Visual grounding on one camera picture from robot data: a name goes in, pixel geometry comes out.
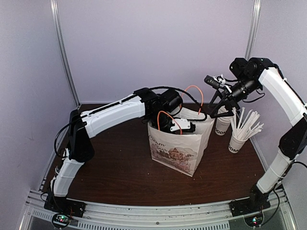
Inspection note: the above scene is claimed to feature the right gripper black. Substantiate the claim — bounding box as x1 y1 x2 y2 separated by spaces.
209 75 261 118

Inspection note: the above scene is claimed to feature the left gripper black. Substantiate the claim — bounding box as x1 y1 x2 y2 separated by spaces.
150 112 177 150

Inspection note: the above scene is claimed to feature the stack of white paper cups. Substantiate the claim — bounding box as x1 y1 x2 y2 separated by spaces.
215 116 232 136

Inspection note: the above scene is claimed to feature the white paper takeout bag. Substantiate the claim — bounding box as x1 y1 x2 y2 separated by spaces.
147 85 215 178

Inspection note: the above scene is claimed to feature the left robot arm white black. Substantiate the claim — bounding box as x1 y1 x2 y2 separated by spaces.
50 88 183 213

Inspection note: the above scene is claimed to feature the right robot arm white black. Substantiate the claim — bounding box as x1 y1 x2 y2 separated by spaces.
204 57 307 212

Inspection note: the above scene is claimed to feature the bundle of white straws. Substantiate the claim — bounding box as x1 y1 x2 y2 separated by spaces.
230 107 264 141

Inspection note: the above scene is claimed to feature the paper cup holding straws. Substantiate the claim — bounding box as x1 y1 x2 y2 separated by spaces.
228 134 247 153

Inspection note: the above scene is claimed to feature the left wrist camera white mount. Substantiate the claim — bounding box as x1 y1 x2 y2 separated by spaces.
170 118 196 133

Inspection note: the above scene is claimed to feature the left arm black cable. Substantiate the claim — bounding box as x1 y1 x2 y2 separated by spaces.
54 86 208 159

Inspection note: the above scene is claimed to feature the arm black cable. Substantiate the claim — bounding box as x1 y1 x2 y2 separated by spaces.
54 86 208 159
273 160 307 214

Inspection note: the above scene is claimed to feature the right aluminium wall post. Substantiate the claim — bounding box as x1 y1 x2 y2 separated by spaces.
245 0 261 60

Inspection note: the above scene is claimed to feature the aluminium wall post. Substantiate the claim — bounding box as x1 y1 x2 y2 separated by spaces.
50 0 81 107
245 0 261 60

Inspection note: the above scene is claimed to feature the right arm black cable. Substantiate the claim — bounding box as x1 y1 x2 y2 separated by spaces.
273 160 307 214

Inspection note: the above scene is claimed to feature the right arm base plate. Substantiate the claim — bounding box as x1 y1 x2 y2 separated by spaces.
229 198 271 217

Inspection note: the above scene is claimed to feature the aluminium front rail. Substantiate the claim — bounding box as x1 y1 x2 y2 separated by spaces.
17 189 298 230

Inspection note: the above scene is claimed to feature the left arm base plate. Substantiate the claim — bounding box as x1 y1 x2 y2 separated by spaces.
44 188 86 218

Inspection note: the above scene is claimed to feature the left aluminium wall post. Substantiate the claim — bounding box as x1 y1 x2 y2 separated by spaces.
50 0 81 107

